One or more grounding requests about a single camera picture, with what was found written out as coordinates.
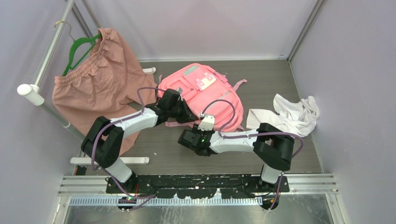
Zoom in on white crumpled cloth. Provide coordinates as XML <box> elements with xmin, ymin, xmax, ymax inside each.
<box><xmin>246</xmin><ymin>94</ymin><xmax>320</xmax><ymax>137</ymax></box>

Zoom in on pink shorts on hanger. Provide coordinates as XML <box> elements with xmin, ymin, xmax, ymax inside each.
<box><xmin>52</xmin><ymin>28</ymin><xmax>157</xmax><ymax>135</ymax></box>

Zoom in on pink student backpack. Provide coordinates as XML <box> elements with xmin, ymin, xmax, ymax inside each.
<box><xmin>158</xmin><ymin>63</ymin><xmax>247</xmax><ymax>132</ymax></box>

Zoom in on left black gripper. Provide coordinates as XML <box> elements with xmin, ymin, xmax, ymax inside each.
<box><xmin>169</xmin><ymin>98</ymin><xmax>198</xmax><ymax>124</ymax></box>

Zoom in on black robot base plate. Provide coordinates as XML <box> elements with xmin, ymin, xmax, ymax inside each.
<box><xmin>106</xmin><ymin>174</ymin><xmax>290</xmax><ymax>199</ymax></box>

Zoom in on green clothes hanger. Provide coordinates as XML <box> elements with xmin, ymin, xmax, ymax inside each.
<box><xmin>62</xmin><ymin>33</ymin><xmax>103</xmax><ymax>77</ymax></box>

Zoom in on white clothes rack stand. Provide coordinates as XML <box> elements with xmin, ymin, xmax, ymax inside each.
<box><xmin>17</xmin><ymin>0</ymin><xmax>156</xmax><ymax>169</ymax></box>

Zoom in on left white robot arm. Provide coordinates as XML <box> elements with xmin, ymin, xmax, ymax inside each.
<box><xmin>80</xmin><ymin>89</ymin><xmax>198</xmax><ymax>193</ymax></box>

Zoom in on white slotted cable duct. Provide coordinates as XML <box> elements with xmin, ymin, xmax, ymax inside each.
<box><xmin>69</xmin><ymin>196</ymin><xmax>263</xmax><ymax>207</ymax></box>

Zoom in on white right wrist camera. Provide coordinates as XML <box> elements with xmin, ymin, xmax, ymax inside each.
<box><xmin>198</xmin><ymin>114</ymin><xmax>215</xmax><ymax>131</ymax></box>

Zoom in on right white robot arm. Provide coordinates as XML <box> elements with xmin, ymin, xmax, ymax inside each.
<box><xmin>177</xmin><ymin>123</ymin><xmax>295</xmax><ymax>192</ymax></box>

